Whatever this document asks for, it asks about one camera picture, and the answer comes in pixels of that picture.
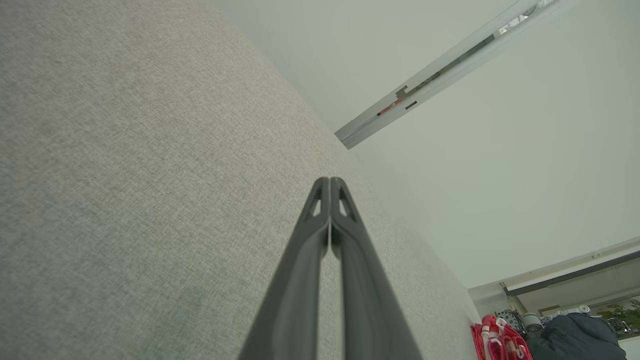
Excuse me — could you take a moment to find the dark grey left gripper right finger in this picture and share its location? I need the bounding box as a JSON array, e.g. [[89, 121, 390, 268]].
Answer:
[[330, 177, 423, 360]]

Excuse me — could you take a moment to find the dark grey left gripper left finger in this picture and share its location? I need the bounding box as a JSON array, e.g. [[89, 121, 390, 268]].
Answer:
[[239, 177, 331, 360]]

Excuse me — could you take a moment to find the red jersey with white sleeves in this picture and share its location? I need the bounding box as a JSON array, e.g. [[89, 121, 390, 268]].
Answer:
[[470, 314, 533, 360]]

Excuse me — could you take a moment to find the white cylinder container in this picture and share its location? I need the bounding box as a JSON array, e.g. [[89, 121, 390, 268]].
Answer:
[[522, 312, 544, 335]]

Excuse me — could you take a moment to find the dark blue jacket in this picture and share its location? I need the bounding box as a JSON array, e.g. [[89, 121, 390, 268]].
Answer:
[[527, 312, 627, 360]]

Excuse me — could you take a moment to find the green potted plant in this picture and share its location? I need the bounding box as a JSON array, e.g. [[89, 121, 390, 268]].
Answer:
[[597, 299, 640, 341]]

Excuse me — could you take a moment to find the grey partition joint post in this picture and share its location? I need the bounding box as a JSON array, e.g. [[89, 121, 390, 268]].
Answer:
[[334, 0, 573, 150]]

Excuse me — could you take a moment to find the dark window frame bar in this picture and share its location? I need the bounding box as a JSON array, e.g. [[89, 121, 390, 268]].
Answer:
[[505, 250, 640, 298]]

